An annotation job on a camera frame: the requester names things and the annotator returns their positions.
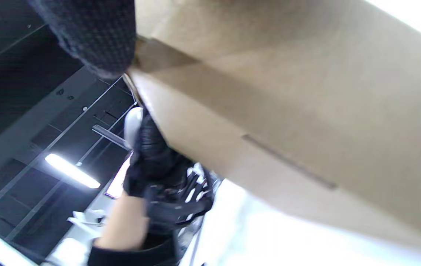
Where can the person's right hand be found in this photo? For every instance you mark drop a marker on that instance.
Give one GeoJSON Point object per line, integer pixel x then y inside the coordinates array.
{"type": "Point", "coordinates": [92, 33]}

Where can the person's left hand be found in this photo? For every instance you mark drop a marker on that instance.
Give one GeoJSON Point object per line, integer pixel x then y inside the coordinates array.
{"type": "Point", "coordinates": [151, 162]}

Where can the brown cardboard mailer box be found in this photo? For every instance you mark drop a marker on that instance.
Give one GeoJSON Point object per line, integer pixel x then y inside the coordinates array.
{"type": "Point", "coordinates": [288, 92]}

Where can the person's left forearm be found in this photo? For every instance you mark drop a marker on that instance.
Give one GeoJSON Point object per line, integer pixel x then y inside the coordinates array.
{"type": "Point", "coordinates": [125, 221]}

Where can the grey left hand controller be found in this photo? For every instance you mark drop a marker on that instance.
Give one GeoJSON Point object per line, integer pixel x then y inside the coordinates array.
{"type": "Point", "coordinates": [133, 125]}

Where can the ceiling light strip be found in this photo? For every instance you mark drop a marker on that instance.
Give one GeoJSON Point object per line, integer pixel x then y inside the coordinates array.
{"type": "Point", "coordinates": [72, 170]}

